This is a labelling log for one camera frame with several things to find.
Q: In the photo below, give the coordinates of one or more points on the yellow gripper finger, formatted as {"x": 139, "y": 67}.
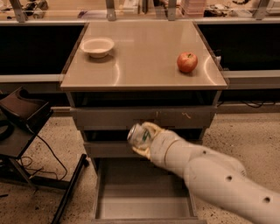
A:
{"x": 142, "y": 152}
{"x": 152, "y": 128}

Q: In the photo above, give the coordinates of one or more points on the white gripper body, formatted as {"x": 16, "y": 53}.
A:
{"x": 158, "y": 148}

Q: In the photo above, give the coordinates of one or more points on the crushed 7up can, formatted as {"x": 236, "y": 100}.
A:
{"x": 140, "y": 136}

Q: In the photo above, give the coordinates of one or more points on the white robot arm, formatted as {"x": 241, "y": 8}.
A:
{"x": 210, "y": 175}

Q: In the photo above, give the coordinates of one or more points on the top grey drawer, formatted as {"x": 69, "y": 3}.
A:
{"x": 124, "y": 118}

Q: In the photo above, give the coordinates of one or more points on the bottom open grey drawer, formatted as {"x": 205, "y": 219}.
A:
{"x": 134, "y": 191}

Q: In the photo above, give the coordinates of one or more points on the middle grey drawer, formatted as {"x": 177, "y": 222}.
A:
{"x": 109, "y": 149}

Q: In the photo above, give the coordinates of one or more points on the grey drawer cabinet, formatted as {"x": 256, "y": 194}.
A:
{"x": 142, "y": 71}

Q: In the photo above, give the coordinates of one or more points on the black cart leg bar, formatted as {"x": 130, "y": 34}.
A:
{"x": 63, "y": 203}

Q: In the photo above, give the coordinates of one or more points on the red apple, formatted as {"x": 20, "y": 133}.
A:
{"x": 187, "y": 61}

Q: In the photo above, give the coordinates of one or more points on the white bowl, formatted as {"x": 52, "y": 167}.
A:
{"x": 97, "y": 47}

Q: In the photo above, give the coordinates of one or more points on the dark metal cart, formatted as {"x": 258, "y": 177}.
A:
{"x": 27, "y": 117}

